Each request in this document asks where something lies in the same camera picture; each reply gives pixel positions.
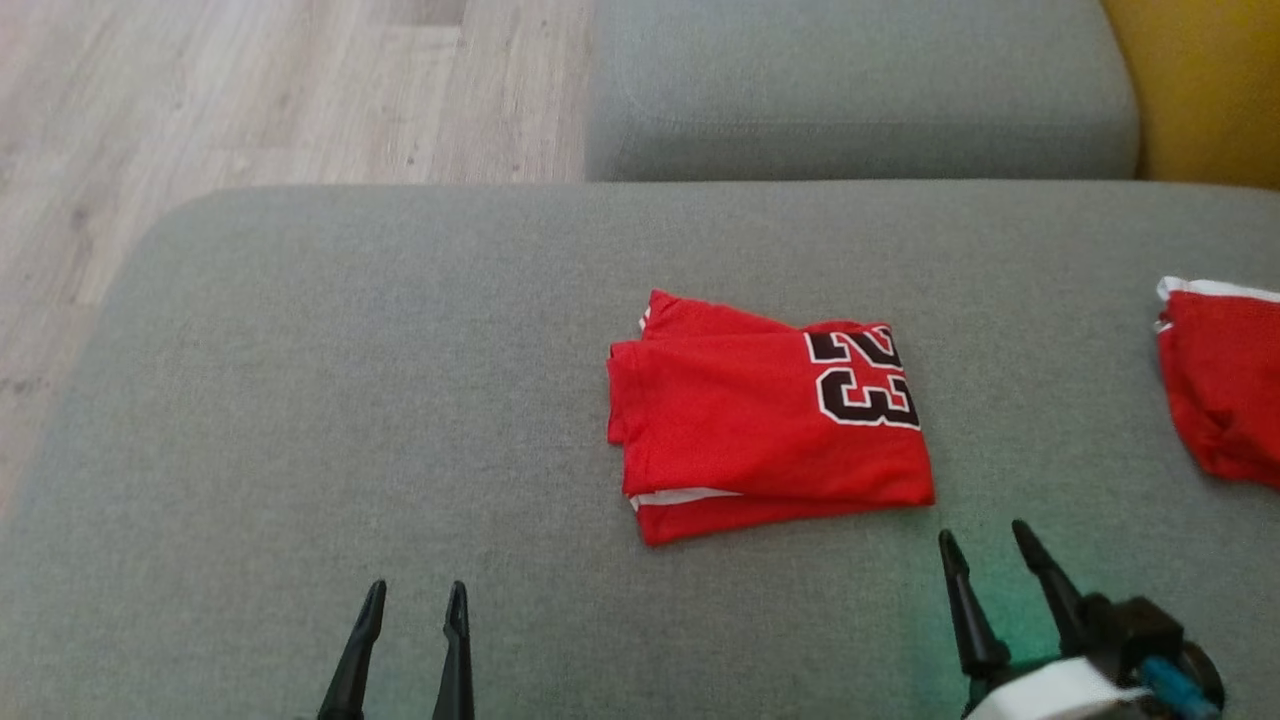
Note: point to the red shorts white trim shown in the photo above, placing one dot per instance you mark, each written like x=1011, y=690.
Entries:
x=1225, y=390

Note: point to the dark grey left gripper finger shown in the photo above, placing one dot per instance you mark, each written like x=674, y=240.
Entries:
x=355, y=660
x=456, y=670

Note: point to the large grey sofa seat cushion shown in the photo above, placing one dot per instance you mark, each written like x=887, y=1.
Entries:
x=350, y=400

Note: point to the wide yellow sofa back cushion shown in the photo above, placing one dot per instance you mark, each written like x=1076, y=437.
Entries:
x=1210, y=90

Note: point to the red basketball jersey number 23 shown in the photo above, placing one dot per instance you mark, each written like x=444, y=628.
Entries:
x=750, y=430

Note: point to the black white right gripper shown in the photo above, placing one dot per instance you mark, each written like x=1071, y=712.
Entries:
x=1050, y=695

